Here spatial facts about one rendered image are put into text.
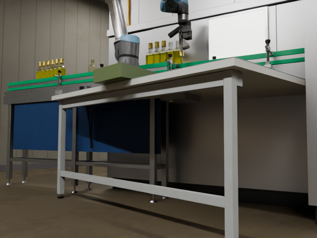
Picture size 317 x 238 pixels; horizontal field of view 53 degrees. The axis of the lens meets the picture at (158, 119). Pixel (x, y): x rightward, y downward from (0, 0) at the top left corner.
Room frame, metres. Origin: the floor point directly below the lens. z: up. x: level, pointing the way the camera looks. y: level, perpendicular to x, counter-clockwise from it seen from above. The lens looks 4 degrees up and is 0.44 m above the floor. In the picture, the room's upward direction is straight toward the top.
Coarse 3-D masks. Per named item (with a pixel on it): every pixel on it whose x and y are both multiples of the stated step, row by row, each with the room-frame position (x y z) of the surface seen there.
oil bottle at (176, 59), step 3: (177, 48) 2.24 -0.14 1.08; (174, 51) 2.25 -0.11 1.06; (177, 51) 2.23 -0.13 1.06; (174, 54) 2.25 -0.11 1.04; (177, 54) 2.23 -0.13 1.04; (174, 57) 2.25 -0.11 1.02; (177, 57) 2.23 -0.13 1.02; (174, 60) 2.25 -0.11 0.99; (177, 60) 2.23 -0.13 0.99; (180, 60) 2.24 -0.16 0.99; (180, 63) 2.24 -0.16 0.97
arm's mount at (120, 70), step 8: (120, 64) 1.61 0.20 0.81; (128, 64) 1.64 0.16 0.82; (96, 72) 1.77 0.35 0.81; (104, 72) 1.71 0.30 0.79; (112, 72) 1.66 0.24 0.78; (120, 72) 1.61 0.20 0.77; (128, 72) 1.64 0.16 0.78; (136, 72) 1.68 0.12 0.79; (144, 72) 1.71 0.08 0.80; (152, 72) 1.76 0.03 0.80; (96, 80) 1.77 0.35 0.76; (104, 80) 1.71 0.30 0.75; (112, 80) 1.71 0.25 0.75; (120, 80) 1.71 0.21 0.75
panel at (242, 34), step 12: (252, 12) 2.12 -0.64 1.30; (264, 12) 2.08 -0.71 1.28; (216, 24) 2.25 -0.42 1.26; (228, 24) 2.20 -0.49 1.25; (240, 24) 2.16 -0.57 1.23; (252, 24) 2.12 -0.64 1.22; (264, 24) 2.08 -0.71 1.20; (216, 36) 2.25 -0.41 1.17; (228, 36) 2.20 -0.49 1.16; (240, 36) 2.16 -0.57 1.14; (252, 36) 2.12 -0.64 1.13; (264, 36) 2.08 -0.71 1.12; (216, 48) 2.25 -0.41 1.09; (228, 48) 2.20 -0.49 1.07; (240, 48) 2.16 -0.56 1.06; (252, 48) 2.12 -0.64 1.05; (264, 48) 2.08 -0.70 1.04
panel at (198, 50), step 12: (240, 12) 2.15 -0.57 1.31; (192, 24) 2.34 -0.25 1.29; (204, 24) 2.29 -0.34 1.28; (156, 36) 2.49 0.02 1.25; (168, 36) 2.44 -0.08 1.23; (192, 36) 2.34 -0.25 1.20; (204, 36) 2.29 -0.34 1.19; (168, 48) 2.44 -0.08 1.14; (192, 48) 2.34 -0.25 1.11; (204, 48) 2.29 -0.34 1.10; (192, 60) 2.34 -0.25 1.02
